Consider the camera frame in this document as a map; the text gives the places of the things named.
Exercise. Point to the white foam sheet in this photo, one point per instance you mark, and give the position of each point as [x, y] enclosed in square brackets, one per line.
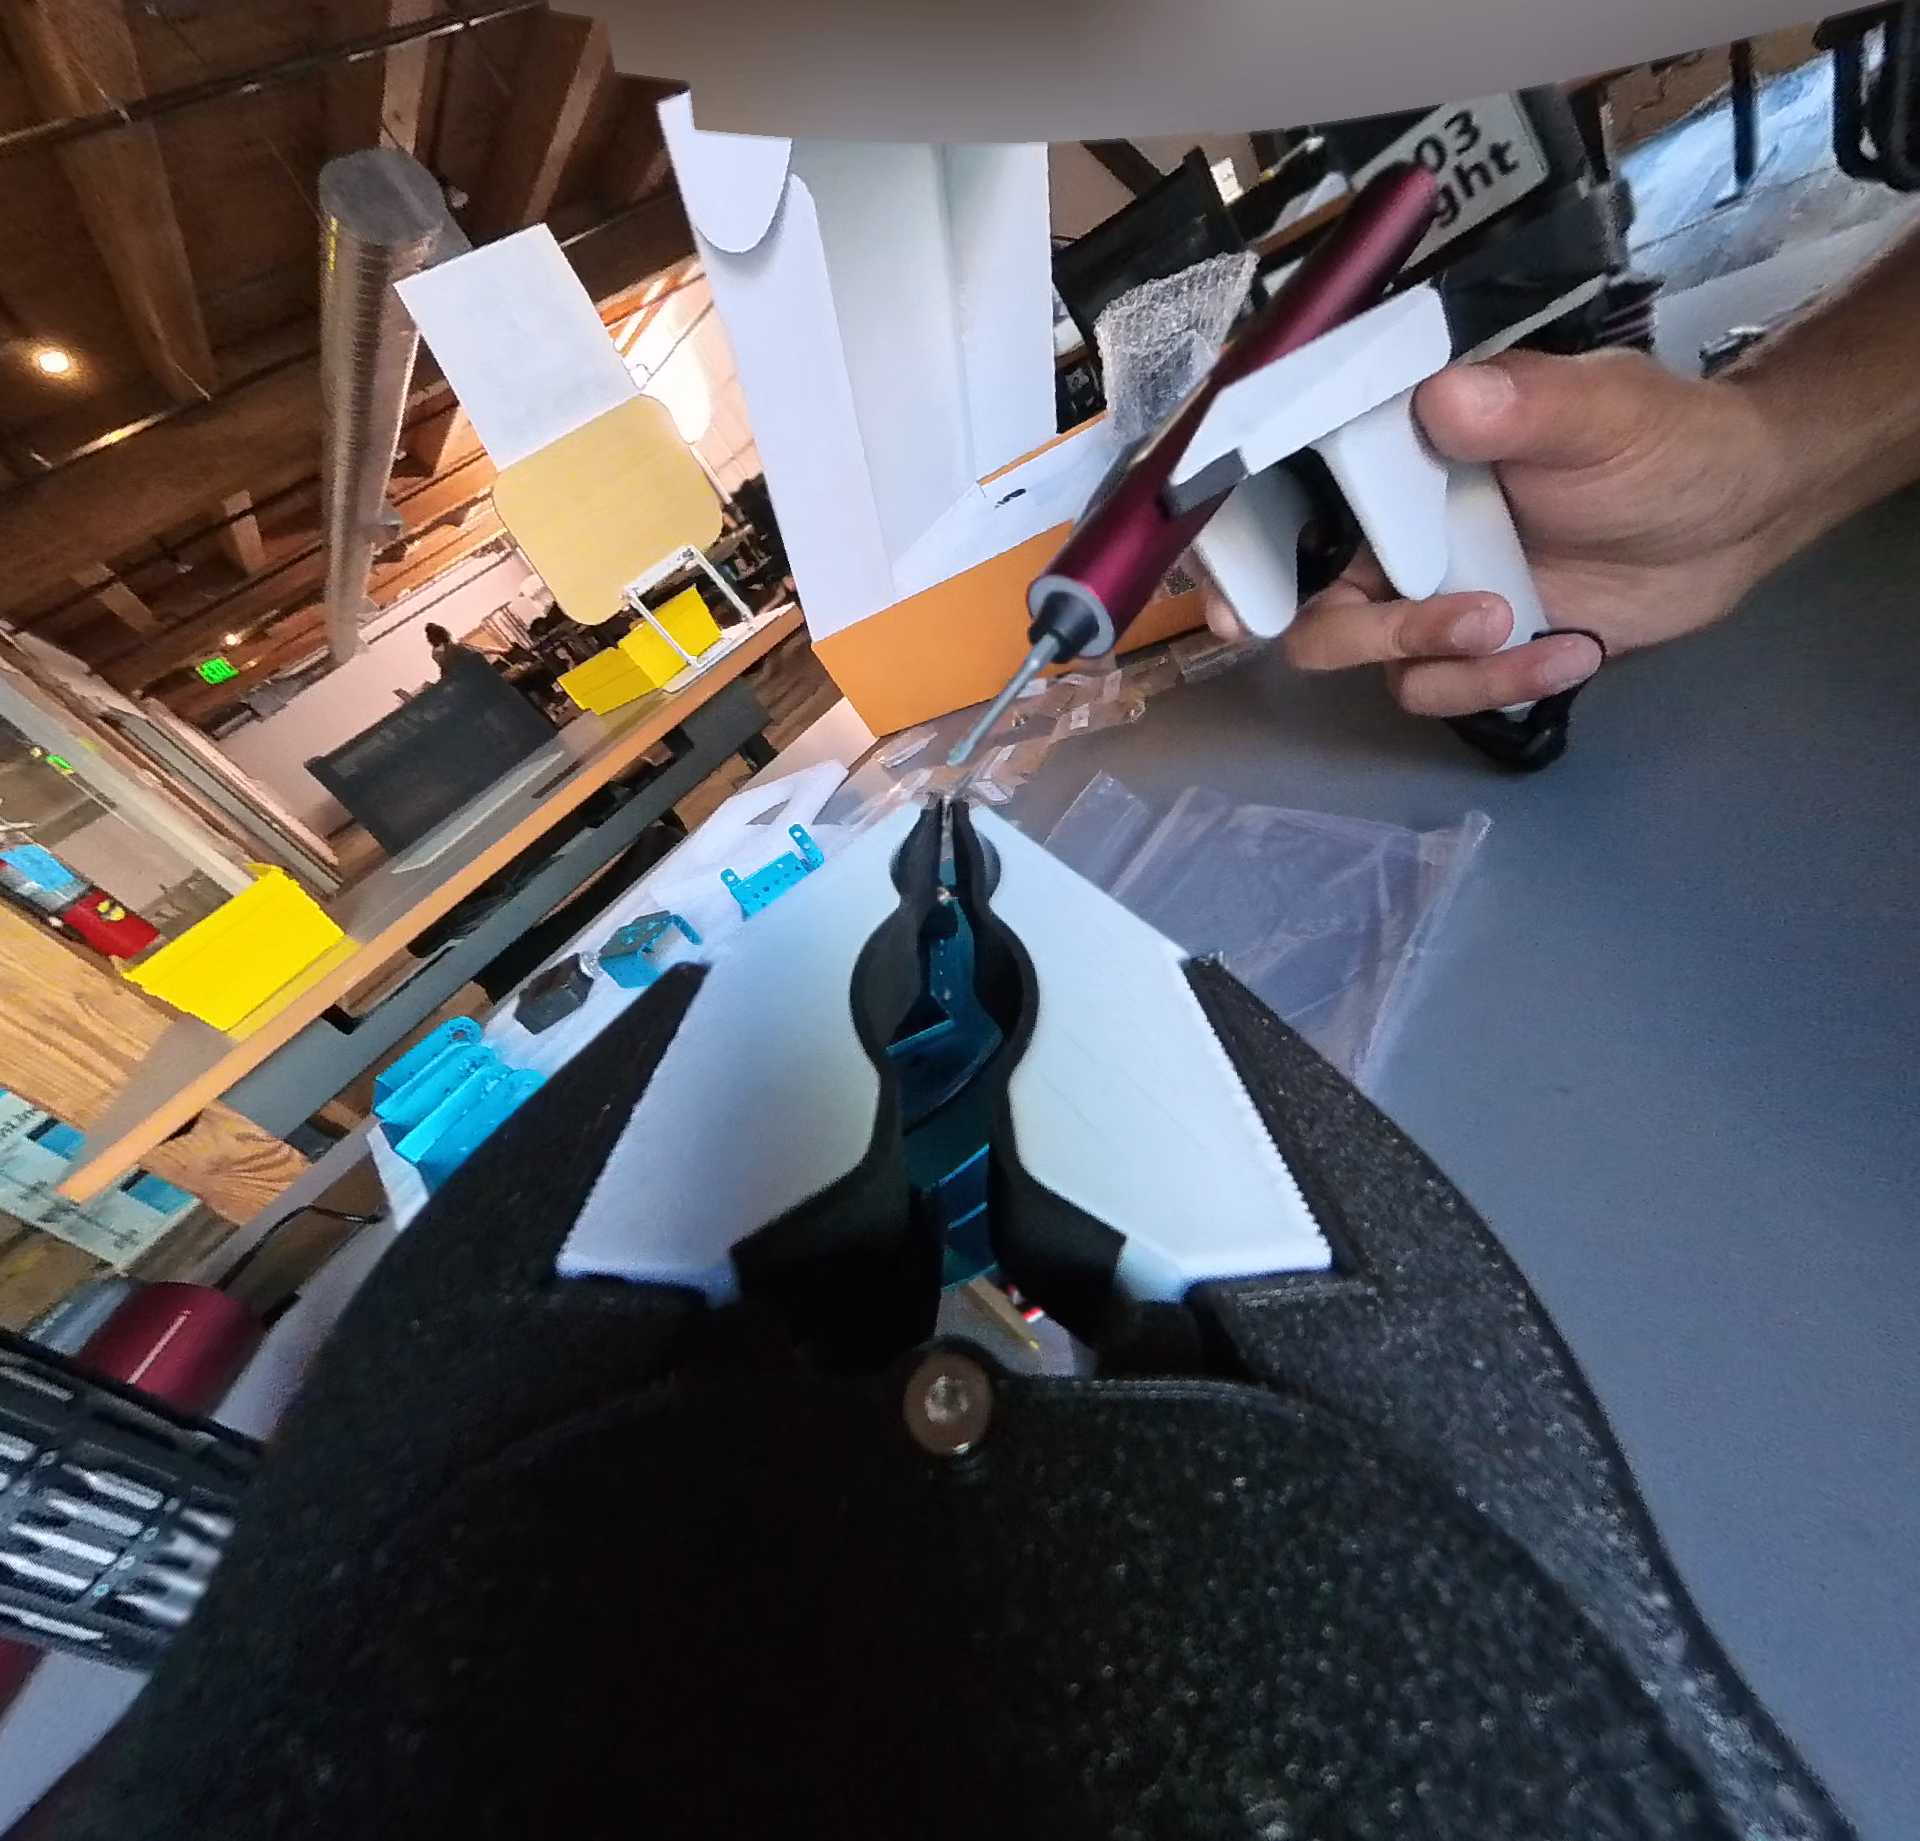
[705, 867]

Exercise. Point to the person's right forearm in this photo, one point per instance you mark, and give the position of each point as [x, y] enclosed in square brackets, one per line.
[1861, 401]

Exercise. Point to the black flat monitor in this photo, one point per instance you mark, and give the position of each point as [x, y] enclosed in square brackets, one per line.
[435, 747]

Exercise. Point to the dark blue perforated bracket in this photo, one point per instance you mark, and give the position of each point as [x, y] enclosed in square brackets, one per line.
[645, 947]

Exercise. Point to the red electric screwdriver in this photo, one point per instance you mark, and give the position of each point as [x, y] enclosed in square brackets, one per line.
[1117, 550]

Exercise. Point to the orange cardboard box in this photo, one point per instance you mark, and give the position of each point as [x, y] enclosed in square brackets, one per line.
[900, 670]

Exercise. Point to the large clear plastic bag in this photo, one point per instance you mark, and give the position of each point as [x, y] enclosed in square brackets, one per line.
[1276, 910]

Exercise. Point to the white and cream board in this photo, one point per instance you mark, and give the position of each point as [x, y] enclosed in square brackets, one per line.
[600, 505]

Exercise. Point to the black screwdriver bit holder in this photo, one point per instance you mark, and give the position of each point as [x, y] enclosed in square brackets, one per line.
[90, 1497]

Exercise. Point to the bubble wrap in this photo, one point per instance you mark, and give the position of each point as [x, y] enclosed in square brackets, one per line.
[1171, 325]

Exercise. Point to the person's right hand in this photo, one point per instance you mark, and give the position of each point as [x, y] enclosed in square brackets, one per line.
[1620, 505]

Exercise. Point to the pile of small screw bags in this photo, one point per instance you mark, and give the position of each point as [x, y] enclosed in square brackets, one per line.
[1050, 715]

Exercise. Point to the yellow storage bin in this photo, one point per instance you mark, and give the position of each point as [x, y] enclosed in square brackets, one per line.
[631, 670]
[240, 947]

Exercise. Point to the long silver ventilation duct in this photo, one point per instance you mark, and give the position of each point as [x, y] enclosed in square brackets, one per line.
[376, 370]

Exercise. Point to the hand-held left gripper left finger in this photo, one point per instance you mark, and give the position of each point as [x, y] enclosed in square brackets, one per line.
[705, 1106]

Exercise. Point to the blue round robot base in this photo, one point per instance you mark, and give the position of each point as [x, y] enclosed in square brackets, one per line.
[945, 1002]

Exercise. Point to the glass partition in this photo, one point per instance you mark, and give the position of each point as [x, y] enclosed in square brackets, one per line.
[90, 775]

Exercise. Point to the blue round servo disc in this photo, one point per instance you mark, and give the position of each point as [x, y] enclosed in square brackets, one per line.
[486, 1128]

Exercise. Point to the blue U bracket with holes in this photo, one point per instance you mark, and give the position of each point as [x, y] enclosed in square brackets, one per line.
[766, 880]

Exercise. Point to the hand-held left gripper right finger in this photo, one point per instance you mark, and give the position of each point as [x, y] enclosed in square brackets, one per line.
[1156, 1106]

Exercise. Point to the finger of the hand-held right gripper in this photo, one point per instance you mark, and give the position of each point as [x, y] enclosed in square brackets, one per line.
[1351, 362]

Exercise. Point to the red cylindrical bit case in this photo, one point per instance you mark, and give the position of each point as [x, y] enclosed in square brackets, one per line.
[165, 1346]

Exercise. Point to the black servo with silver horn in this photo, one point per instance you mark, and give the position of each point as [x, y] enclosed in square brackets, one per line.
[556, 992]

